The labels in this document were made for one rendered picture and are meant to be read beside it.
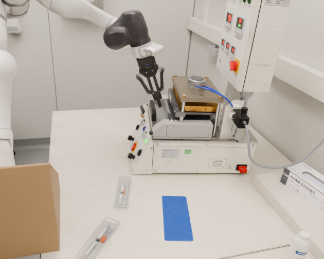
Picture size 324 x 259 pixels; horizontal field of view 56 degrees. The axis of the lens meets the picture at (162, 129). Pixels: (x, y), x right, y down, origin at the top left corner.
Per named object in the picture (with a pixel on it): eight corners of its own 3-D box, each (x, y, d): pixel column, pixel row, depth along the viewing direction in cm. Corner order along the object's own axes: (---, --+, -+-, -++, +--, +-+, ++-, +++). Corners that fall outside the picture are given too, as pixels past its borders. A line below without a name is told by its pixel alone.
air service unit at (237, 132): (234, 130, 129) (241, 97, 122) (246, 147, 116) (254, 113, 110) (222, 129, 129) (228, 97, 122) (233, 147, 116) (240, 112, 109)
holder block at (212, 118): (204, 106, 150) (205, 102, 149) (214, 125, 133) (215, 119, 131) (171, 105, 148) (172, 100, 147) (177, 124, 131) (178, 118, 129)
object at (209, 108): (206, 97, 148) (209, 78, 144) (218, 116, 129) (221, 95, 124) (171, 96, 146) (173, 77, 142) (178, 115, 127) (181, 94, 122)
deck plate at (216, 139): (233, 110, 161) (233, 108, 161) (258, 143, 131) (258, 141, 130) (147, 107, 155) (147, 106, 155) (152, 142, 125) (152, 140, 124)
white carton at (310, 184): (299, 175, 134) (304, 161, 131) (347, 208, 117) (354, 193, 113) (279, 181, 129) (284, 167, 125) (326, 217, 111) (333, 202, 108)
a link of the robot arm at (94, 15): (57, -14, 108) (132, 35, 116) (73, -19, 124) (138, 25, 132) (46, 13, 113) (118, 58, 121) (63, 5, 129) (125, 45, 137)
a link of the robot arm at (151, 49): (130, 43, 126) (134, 56, 129) (130, 51, 115) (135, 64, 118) (159, 35, 126) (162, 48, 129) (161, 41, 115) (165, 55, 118)
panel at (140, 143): (130, 137, 160) (147, 109, 153) (131, 171, 134) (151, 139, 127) (127, 136, 159) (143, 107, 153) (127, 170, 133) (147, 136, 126)
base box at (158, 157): (227, 138, 169) (232, 110, 161) (251, 180, 136) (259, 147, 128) (130, 136, 162) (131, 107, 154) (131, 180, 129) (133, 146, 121)
